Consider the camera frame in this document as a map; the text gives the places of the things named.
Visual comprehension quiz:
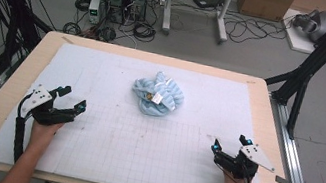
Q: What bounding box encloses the coiled black cable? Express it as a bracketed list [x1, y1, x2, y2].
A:
[131, 20, 159, 44]

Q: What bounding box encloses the white desk leg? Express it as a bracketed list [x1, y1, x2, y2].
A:
[159, 0, 176, 36]
[211, 0, 236, 46]

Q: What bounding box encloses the grey headset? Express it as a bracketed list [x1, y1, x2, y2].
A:
[288, 5, 326, 45]

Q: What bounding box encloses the white power supply unit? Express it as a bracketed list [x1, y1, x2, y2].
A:
[85, 0, 104, 26]

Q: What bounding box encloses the brown cardboard box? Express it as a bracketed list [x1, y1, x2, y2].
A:
[234, 0, 297, 26]

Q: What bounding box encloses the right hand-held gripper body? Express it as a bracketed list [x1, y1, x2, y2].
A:
[211, 138, 279, 183]

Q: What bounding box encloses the tangle of black floor cables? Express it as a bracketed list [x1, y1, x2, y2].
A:
[220, 10, 292, 53]

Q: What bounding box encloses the thick black sleeved cable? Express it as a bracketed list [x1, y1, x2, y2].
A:
[8, 93, 35, 164]

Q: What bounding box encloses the white floor board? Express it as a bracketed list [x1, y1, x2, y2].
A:
[276, 7, 326, 60]

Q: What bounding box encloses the blue striped towel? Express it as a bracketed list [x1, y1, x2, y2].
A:
[127, 65, 189, 122]

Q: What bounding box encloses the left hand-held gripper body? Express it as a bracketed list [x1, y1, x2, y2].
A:
[19, 82, 81, 130]

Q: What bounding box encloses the flat black device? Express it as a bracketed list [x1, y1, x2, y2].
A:
[191, 0, 226, 13]

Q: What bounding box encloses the white foam mat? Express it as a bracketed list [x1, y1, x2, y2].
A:
[0, 31, 288, 183]

